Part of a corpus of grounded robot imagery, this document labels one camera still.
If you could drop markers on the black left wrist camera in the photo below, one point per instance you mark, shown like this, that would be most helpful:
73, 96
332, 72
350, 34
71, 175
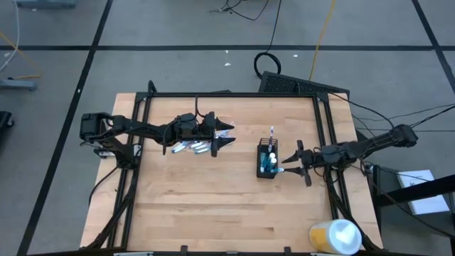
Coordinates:
186, 122

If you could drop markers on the black floor object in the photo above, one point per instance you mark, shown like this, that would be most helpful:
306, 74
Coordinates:
4, 121

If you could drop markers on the grey table foot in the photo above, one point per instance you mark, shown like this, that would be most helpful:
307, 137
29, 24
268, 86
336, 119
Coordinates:
46, 3
17, 84

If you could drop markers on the black aluminium table frame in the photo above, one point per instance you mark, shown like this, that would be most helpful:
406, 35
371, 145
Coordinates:
249, 95

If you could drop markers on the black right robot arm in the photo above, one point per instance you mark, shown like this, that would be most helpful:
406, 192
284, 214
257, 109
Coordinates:
373, 144

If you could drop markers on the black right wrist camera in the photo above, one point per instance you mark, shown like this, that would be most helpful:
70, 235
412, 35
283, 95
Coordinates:
331, 153

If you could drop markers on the black side stand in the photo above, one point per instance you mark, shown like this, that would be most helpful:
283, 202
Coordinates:
409, 192

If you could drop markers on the black mesh computer case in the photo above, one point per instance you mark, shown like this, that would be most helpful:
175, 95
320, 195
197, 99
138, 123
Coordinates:
284, 83

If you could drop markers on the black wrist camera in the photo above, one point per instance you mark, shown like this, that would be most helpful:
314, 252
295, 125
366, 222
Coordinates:
186, 122
331, 153

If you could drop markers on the yellow canister white lid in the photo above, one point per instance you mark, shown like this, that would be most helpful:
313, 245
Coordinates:
336, 236

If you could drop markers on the white booklet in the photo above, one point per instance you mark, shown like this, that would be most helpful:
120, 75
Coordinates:
432, 207

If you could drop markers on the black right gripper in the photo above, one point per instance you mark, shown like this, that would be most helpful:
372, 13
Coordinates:
313, 158

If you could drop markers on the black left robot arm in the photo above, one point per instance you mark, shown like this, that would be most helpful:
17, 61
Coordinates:
142, 126

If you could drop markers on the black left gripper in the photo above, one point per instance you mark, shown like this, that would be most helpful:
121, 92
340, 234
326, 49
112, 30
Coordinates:
206, 129

